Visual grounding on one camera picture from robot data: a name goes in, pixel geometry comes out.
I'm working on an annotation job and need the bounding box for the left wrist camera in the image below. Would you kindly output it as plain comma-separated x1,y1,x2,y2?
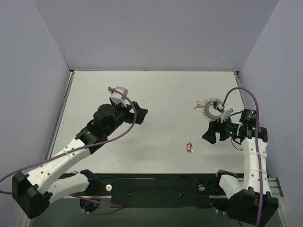
109,87,128,107

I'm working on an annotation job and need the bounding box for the red tag key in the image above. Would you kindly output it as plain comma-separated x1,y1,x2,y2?
186,142,193,153

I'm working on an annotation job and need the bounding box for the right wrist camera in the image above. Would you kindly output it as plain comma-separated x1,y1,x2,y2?
217,104,233,123

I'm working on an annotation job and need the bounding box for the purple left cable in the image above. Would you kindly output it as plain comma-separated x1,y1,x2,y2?
0,87,137,216

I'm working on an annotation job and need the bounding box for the aluminium table edge rail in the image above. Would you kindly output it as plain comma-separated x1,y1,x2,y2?
233,71,247,109

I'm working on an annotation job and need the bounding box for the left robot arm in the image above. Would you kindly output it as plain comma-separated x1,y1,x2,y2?
12,102,148,219

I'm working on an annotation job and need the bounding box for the yellow tag key left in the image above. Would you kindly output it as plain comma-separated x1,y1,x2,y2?
193,100,204,109

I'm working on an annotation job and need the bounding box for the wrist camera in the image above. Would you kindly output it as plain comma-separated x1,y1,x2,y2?
217,104,233,123
109,87,128,107

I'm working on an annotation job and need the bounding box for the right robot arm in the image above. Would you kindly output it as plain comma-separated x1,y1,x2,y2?
202,107,278,227

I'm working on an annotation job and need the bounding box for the metal disc key organizer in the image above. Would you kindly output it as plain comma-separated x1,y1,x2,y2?
202,98,223,121

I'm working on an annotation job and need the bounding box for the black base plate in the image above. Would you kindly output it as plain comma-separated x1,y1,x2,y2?
76,174,228,210

